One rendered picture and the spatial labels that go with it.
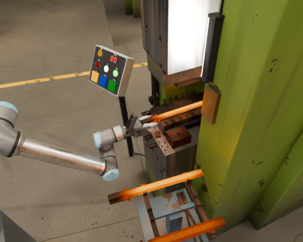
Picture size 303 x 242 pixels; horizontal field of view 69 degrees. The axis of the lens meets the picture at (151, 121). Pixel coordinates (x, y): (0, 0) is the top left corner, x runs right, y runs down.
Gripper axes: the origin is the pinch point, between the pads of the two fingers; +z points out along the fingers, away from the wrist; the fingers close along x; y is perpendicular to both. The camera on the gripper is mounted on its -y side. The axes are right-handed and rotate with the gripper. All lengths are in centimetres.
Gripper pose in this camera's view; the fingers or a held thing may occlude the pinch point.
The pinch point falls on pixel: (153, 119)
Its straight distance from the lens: 133.2
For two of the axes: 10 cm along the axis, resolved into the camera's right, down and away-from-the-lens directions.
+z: 9.2, -3.0, 2.6
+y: 0.4, 7.2, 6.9
